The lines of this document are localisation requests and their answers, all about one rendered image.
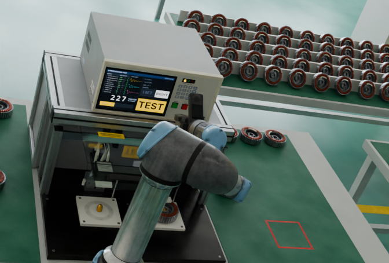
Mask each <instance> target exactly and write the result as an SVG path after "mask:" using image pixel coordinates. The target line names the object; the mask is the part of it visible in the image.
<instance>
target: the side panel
mask: <svg viewBox="0 0 389 263"><path fill-rule="evenodd" d="M48 106H49V104H48V99H47V91H46V84H45V76H44V71H43V64H42V62H41V67H40V70H39V76H38V81H37V84H36V90H35V95H34V100H33V104H32V109H31V115H30V120H29V123H28V134H29V141H30V153H31V164H32V168H33V169H34V168H35V167H36V168H38V166H36V165H35V164H36V159H37V156H38V151H39V146H40V143H41V138H42V133H43V128H44V124H45V119H46V114H47V109H48Z"/></svg>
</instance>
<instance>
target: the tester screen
mask: <svg viewBox="0 0 389 263"><path fill-rule="evenodd" d="M174 79H175V78H168V77H163V76H155V75H147V74H139V73H134V72H126V71H118V70H109V69H107V72H106V75H105V79H104V83H103V86H102V91H101V94H100V99H99V101H98V105H97V107H102V108H112V109H122V110H127V111H137V112H147V113H152V114H162V115H163V113H164V112H163V113H158V112H148V111H139V110H135V108H136V106H137V102H138V98H143V99H148V100H157V101H166V102H167V101H168V98H169V95H170V93H169V95H168V98H158V97H149V96H140V93H141V89H142V88H144V89H153V90H162V91H167V92H171V89H172V86H173V83H174ZM111 94H113V95H118V96H127V100H126V102H121V101H111V100H109V99H110V96H111ZM100 101H106V102H112V103H121V104H130V105H133V109H131V108H122V107H112V106H107V105H100ZM165 108H166V107H165ZM164 110H165V109H164Z"/></svg>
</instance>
